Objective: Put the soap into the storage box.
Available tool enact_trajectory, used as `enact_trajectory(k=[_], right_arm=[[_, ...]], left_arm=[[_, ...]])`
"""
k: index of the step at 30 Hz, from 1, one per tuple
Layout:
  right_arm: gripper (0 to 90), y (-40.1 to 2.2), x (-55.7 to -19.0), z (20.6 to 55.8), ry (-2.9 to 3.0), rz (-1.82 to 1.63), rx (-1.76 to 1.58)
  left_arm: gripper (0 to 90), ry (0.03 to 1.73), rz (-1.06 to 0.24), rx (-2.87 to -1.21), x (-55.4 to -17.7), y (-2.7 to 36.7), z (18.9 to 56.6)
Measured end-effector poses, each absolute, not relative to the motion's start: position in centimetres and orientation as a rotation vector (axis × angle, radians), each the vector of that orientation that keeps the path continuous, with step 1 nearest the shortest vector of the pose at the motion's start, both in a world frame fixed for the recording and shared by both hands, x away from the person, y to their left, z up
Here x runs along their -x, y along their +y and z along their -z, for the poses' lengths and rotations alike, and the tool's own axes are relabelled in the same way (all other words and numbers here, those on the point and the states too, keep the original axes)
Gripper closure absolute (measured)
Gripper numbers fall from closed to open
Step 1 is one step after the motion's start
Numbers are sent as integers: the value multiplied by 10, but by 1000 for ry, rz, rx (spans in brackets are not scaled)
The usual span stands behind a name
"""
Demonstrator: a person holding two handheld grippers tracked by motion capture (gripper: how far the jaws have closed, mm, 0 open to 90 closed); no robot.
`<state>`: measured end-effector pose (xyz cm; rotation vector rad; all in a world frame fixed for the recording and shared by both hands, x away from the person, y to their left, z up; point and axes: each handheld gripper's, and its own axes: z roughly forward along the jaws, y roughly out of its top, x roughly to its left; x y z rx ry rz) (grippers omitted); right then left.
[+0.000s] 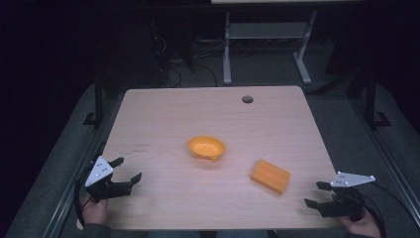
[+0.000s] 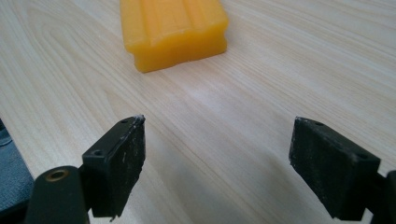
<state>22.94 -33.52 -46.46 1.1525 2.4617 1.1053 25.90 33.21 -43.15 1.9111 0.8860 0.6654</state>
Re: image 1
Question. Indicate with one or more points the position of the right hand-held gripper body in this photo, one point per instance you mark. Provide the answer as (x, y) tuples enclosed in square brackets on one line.
[(345, 198)]

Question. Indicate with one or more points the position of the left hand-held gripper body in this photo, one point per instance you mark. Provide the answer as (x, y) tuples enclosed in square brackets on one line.
[(98, 172)]

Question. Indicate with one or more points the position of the orange block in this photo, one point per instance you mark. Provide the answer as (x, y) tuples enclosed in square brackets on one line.
[(270, 176)]

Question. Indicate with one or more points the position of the orange bowl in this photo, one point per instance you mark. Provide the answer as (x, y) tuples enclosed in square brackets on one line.
[(206, 148)]

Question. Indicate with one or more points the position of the person's right hand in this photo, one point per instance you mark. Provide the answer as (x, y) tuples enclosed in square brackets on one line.
[(361, 227)]

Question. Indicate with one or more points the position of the person's left hand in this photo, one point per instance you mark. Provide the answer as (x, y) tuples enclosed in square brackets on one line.
[(95, 211)]

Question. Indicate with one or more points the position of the black metal stand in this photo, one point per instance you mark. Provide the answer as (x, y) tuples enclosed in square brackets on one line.
[(370, 99), (98, 99)]

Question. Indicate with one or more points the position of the grey metal frame rail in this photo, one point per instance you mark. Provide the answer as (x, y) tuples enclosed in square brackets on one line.
[(389, 158), (71, 185)]

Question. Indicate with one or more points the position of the white metal desk frame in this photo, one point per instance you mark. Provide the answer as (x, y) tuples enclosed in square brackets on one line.
[(267, 30)]

